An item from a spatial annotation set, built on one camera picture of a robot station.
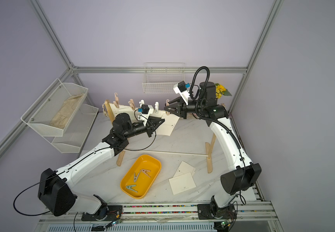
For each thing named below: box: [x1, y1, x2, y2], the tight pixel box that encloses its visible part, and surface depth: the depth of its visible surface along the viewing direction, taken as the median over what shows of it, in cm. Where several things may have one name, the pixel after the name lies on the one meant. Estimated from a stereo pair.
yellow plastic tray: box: [120, 154, 162, 200], surface depth 87 cm
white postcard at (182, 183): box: [168, 172, 197, 196], surface depth 85 cm
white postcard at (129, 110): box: [117, 107, 139, 116], surface depth 65 cm
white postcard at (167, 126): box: [155, 113, 181, 137], surface depth 70 cm
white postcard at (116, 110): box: [108, 102, 124, 119], surface depth 66 cm
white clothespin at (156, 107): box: [154, 101, 159, 114], surface depth 63 cm
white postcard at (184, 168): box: [172, 160, 196, 178], surface depth 90 cm
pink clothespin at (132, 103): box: [127, 98, 136, 111], surface depth 64 cm
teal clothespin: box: [125, 184, 139, 193], surface depth 82 cm
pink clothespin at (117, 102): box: [112, 92, 120, 109], surface depth 63 cm
